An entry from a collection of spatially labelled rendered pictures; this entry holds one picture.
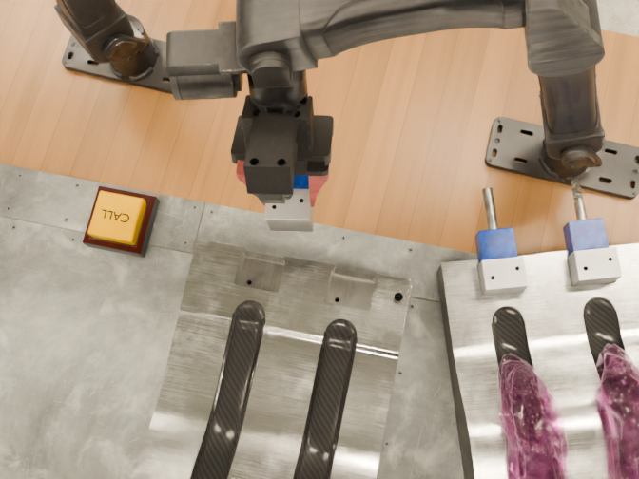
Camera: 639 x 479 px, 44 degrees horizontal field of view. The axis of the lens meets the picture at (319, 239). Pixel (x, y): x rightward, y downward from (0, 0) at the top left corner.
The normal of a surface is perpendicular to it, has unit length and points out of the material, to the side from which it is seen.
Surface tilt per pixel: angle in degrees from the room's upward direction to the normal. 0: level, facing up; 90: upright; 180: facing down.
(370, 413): 3
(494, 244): 0
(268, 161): 27
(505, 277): 0
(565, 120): 83
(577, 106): 88
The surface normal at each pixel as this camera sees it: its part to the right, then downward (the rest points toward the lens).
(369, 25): 0.10, 0.94
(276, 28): -0.25, -0.24
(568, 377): -0.09, -0.68
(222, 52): -0.03, -0.25
